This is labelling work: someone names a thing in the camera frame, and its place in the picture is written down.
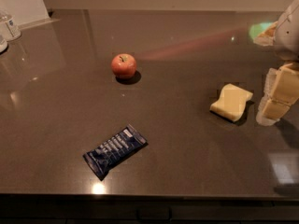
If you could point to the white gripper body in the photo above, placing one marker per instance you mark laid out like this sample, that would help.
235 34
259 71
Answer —
288 32

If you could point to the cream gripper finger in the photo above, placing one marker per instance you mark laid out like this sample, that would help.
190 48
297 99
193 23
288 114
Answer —
270 112
282 85

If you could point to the blue rxbar wrapper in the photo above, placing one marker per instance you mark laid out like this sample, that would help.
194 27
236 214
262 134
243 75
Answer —
114 150

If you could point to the yellow sponge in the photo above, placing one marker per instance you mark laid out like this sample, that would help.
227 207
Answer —
231 103

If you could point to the red apple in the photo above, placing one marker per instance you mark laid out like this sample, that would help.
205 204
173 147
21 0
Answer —
123 66

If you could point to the white container at left edge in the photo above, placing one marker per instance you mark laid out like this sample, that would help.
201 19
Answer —
3 44

